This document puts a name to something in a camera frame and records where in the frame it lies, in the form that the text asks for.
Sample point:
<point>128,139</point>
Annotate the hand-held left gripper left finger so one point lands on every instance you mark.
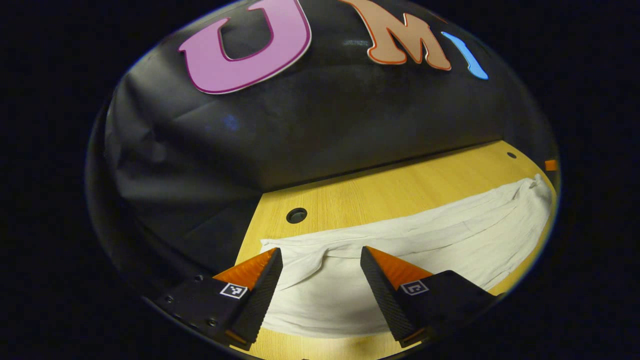
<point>260,300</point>

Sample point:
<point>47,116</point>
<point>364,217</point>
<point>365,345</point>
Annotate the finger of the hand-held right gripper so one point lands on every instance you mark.
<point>550,165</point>

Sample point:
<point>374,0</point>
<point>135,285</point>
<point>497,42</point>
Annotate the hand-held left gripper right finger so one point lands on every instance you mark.
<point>385,300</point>

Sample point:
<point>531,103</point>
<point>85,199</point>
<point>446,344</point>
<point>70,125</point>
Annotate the white jeans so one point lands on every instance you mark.
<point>400,245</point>

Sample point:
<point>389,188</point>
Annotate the black backdrop cloth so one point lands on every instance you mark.
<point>325,120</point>

